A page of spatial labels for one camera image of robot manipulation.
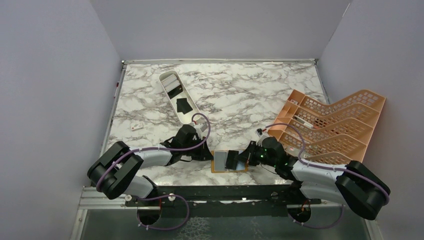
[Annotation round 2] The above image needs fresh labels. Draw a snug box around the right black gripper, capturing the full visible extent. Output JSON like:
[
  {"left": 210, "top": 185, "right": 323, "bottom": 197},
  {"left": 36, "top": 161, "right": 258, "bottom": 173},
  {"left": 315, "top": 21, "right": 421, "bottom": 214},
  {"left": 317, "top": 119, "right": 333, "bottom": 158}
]
[{"left": 235, "top": 140, "right": 278, "bottom": 167}]

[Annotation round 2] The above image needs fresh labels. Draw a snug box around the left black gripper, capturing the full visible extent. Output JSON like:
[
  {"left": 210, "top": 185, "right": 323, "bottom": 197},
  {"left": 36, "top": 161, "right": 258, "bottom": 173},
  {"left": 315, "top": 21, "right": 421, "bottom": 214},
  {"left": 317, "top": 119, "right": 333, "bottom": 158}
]
[{"left": 181, "top": 136, "right": 214, "bottom": 161}]

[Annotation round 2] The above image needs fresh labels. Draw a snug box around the yellow leather card holder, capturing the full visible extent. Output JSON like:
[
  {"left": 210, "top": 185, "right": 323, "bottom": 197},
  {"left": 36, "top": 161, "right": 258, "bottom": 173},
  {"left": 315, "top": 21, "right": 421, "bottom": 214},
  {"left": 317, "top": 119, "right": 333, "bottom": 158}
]
[{"left": 210, "top": 150, "right": 248, "bottom": 174}]

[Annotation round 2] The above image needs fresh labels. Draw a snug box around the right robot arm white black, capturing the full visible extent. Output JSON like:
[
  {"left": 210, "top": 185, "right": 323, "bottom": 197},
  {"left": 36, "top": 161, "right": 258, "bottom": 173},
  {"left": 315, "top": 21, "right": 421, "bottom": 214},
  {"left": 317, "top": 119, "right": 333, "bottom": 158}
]
[{"left": 235, "top": 136, "right": 391, "bottom": 220}]

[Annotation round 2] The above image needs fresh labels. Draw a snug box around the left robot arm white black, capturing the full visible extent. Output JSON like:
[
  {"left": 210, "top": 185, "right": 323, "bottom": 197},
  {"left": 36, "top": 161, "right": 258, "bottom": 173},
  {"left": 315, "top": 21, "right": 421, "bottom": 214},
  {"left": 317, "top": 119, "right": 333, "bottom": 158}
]
[{"left": 87, "top": 124, "right": 213, "bottom": 206}]

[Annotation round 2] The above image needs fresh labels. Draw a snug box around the white oblong card tray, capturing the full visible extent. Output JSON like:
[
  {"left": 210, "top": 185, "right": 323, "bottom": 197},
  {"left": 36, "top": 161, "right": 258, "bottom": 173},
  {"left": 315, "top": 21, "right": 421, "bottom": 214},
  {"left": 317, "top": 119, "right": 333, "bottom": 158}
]
[{"left": 159, "top": 70, "right": 200, "bottom": 124}]

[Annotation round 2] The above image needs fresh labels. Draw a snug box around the stack of cards in tray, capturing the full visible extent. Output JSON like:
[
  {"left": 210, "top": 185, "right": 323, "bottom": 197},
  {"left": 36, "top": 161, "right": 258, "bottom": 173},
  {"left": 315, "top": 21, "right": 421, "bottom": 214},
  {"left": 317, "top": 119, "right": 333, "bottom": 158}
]
[{"left": 160, "top": 74, "right": 183, "bottom": 99}]

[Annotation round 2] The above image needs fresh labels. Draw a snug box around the white marker in rack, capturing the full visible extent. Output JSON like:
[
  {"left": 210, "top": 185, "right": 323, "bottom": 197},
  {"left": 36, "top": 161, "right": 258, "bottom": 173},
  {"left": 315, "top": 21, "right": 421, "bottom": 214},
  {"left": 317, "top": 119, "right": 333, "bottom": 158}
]
[{"left": 293, "top": 115, "right": 314, "bottom": 129}]

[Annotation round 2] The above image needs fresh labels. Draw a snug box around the small white red tag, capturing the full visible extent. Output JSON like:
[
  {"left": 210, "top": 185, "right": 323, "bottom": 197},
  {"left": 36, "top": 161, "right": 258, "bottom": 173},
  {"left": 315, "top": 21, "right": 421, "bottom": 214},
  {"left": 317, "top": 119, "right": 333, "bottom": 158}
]
[{"left": 130, "top": 122, "right": 144, "bottom": 131}]

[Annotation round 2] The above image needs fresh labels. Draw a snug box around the orange plastic file rack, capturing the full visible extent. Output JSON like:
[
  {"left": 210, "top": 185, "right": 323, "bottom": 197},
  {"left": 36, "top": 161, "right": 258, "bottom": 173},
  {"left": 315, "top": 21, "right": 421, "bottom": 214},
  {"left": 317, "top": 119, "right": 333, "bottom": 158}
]
[{"left": 267, "top": 89, "right": 386, "bottom": 165}]

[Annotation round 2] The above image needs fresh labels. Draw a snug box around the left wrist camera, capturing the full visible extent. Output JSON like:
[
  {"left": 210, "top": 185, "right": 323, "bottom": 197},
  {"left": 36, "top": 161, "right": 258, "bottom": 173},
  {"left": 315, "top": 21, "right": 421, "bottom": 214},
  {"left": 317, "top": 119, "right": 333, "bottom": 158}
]
[{"left": 192, "top": 122, "right": 208, "bottom": 139}]

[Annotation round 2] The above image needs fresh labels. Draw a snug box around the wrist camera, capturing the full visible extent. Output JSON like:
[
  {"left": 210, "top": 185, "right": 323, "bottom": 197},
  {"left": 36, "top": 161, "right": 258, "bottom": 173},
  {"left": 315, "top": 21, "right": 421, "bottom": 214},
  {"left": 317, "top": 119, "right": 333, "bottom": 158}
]
[
  {"left": 255, "top": 128, "right": 269, "bottom": 145},
  {"left": 192, "top": 122, "right": 208, "bottom": 139}
]

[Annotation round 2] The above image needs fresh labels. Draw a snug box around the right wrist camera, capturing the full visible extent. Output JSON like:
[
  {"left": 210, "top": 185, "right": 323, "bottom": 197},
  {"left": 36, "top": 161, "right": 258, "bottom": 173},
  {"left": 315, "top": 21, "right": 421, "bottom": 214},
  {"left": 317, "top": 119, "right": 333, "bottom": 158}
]
[{"left": 255, "top": 128, "right": 269, "bottom": 145}]

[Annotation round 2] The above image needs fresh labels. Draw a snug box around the black metal base rail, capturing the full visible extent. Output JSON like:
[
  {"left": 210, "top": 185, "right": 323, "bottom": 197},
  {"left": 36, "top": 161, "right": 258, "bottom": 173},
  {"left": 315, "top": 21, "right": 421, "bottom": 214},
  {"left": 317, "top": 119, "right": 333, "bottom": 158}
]
[{"left": 125, "top": 182, "right": 321, "bottom": 218}]

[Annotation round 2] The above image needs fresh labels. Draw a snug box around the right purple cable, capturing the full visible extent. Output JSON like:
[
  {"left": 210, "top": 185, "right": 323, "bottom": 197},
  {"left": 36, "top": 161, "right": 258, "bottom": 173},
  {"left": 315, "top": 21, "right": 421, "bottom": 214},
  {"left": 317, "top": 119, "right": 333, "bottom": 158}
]
[{"left": 256, "top": 123, "right": 391, "bottom": 230}]

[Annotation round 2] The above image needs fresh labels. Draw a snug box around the purple cable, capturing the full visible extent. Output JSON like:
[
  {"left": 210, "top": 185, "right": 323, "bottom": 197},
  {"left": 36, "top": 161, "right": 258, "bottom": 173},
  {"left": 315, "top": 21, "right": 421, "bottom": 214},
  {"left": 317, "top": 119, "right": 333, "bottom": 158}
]
[
  {"left": 96, "top": 113, "right": 212, "bottom": 232},
  {"left": 256, "top": 123, "right": 391, "bottom": 230}
]

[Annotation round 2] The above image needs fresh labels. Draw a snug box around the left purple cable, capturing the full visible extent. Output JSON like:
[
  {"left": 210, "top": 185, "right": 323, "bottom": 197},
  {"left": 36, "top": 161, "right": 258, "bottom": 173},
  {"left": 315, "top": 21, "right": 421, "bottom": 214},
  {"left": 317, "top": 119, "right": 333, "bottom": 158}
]
[{"left": 96, "top": 113, "right": 212, "bottom": 232}]

